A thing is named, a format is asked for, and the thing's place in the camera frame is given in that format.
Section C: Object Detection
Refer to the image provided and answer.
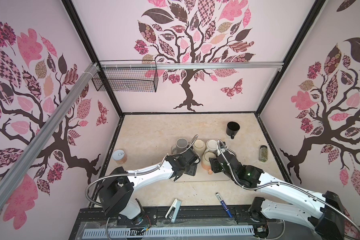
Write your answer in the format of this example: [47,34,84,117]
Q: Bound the black base frame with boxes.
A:
[69,197,322,240]

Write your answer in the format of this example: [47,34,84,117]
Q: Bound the back aluminium rail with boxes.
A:
[101,61,284,70]

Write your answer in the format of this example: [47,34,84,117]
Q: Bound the white slotted cable duct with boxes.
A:
[82,226,255,240]

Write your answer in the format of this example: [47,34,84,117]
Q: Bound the grey mug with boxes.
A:
[171,138,189,155]

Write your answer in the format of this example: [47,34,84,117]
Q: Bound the aluminium rail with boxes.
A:
[0,63,99,210]
[101,61,284,70]

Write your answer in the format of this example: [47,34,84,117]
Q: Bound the cream mug back middle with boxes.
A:
[193,140,206,158]

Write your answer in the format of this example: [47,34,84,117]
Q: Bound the black mug white base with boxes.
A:
[226,122,240,140]

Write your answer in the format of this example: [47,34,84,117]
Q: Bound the glass spice jar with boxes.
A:
[259,145,269,163]

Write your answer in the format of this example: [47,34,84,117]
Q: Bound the blue marker pen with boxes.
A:
[215,193,233,218]

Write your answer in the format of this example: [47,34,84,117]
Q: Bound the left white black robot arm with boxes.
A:
[98,149,200,220]

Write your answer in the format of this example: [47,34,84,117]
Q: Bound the black wire basket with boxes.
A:
[92,60,159,93]

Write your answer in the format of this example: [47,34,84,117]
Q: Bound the translucent plastic tray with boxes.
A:
[176,162,229,183]

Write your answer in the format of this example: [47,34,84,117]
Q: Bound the white mug back right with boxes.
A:
[205,140,218,154]

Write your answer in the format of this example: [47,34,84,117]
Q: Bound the white stapler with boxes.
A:
[165,199,182,223]

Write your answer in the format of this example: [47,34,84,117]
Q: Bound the left aluminium rail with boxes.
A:
[0,63,99,210]

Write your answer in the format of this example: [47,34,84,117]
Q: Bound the orange tin can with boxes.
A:
[112,149,127,165]

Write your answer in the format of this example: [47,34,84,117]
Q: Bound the peach orange mug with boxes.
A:
[201,152,216,175]

